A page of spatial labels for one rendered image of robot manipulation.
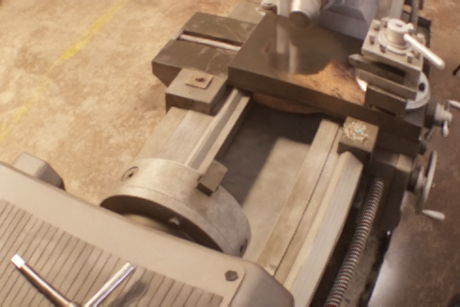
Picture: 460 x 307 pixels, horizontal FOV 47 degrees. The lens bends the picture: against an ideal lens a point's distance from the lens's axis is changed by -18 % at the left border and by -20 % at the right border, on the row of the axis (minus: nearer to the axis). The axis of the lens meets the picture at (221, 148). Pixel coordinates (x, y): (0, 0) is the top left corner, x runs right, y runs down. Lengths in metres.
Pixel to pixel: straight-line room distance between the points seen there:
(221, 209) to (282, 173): 0.70
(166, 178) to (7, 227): 0.32
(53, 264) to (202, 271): 0.19
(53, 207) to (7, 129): 2.27
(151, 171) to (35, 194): 0.26
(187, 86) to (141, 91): 1.39
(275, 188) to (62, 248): 0.97
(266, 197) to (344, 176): 0.23
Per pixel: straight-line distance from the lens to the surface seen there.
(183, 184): 0.96
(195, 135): 1.58
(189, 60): 1.75
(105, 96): 3.06
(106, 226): 0.76
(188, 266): 0.71
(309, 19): 1.55
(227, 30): 1.88
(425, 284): 2.40
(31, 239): 0.76
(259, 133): 1.75
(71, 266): 0.72
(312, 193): 1.47
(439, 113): 1.70
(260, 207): 1.58
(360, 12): 1.90
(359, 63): 1.46
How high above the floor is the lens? 1.92
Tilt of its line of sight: 45 degrees down
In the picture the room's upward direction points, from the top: straight up
